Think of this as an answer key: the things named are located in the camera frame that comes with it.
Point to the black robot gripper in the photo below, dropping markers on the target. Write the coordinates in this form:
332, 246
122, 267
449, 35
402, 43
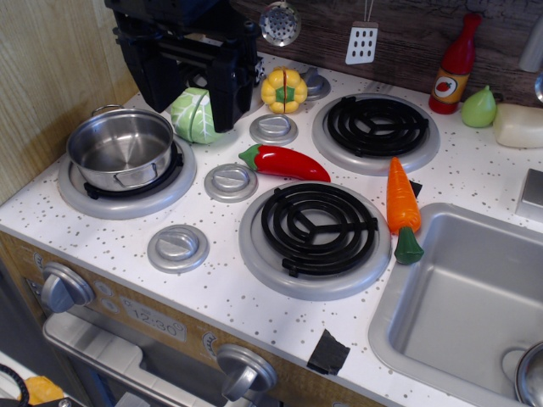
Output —
155, 36

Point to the yellow toy bell pepper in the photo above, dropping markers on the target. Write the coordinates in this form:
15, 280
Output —
283, 90

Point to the red toy chili pepper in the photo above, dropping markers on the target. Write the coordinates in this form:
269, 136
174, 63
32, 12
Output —
279, 161

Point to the green toy cabbage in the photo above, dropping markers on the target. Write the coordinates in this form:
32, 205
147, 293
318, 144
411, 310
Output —
192, 118

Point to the silver stove top knob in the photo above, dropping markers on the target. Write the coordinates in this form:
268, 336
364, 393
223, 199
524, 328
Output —
273, 129
178, 249
318, 86
231, 183

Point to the silver slotted ladle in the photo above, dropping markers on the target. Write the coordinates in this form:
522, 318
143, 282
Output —
280, 23

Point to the rear left stove burner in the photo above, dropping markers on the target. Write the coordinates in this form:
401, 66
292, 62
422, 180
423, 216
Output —
122, 206

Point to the stove burner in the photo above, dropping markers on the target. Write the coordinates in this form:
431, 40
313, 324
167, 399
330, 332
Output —
361, 133
122, 206
314, 241

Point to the small stainless steel pot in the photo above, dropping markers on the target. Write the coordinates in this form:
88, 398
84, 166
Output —
121, 149

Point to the white slotted spatula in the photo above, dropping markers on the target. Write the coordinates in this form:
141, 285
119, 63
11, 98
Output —
363, 38

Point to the rear right stove burner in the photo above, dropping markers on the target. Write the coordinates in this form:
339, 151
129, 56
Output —
361, 133

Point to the front right stove burner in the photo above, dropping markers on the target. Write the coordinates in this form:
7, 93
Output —
314, 241

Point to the oven clock display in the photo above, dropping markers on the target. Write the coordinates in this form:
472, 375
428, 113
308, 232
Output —
153, 318

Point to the black tape behind carrot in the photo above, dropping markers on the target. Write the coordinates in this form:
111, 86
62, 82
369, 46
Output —
416, 188

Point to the orange toy carrot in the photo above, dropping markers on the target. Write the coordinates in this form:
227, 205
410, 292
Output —
403, 215

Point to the silver oven front knob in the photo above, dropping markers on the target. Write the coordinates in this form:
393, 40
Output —
245, 371
63, 288

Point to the red toy ketchup bottle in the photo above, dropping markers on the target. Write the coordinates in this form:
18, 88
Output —
455, 69

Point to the green toy pear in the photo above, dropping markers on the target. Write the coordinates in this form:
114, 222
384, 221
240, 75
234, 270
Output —
479, 110

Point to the black tape patch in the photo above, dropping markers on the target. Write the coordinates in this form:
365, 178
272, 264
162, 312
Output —
328, 356

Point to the cream toy cheese block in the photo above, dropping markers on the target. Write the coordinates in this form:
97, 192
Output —
517, 126

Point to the yellow object at floor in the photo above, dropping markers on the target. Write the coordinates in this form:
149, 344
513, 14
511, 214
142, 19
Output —
42, 390

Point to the grey toy sink basin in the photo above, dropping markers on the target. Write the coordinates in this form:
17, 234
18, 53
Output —
460, 318

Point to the silver faucet base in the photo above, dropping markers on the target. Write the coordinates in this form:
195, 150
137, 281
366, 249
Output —
531, 196

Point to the metal bowl in sink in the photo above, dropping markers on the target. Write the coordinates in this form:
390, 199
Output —
528, 377

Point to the silver oven door handle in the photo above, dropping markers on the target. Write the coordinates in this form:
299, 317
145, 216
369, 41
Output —
114, 357

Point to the silver hanging utensil handle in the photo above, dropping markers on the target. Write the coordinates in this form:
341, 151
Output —
531, 57

